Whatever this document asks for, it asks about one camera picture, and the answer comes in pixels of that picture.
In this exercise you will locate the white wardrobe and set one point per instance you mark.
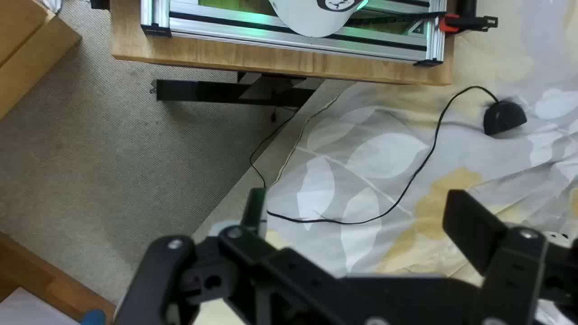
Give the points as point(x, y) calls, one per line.
point(24, 308)

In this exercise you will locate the aluminium frame rails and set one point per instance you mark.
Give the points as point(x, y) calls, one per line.
point(290, 35)

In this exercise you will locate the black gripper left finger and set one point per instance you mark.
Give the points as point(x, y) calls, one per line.
point(255, 210)

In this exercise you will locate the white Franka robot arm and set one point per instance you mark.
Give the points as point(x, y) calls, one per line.
point(313, 19)

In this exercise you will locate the black puck-shaped device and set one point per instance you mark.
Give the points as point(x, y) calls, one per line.
point(503, 118)

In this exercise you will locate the blue ball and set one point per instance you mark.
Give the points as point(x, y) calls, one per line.
point(93, 317)

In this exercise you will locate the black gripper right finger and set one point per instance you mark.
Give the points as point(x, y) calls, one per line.
point(472, 226)

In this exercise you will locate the orange black clamp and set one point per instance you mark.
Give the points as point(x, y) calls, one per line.
point(461, 22)

